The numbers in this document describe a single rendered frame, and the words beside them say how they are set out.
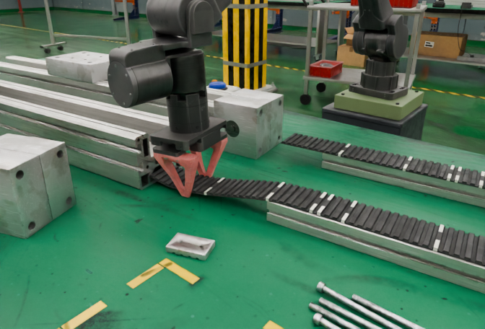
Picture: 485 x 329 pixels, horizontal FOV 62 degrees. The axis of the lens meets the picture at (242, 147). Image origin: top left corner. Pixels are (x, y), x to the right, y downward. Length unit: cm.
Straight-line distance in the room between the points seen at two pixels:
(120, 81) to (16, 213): 20
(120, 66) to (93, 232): 21
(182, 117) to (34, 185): 20
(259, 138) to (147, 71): 28
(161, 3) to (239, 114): 25
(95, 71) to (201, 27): 47
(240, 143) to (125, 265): 33
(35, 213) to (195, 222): 20
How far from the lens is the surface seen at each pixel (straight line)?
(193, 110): 55
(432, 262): 50
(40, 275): 50
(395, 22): 96
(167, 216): 56
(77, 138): 70
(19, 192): 54
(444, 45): 539
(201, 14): 51
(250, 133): 70
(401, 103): 99
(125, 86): 50
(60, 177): 59
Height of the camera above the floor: 107
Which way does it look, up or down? 23 degrees down
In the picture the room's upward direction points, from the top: straight up
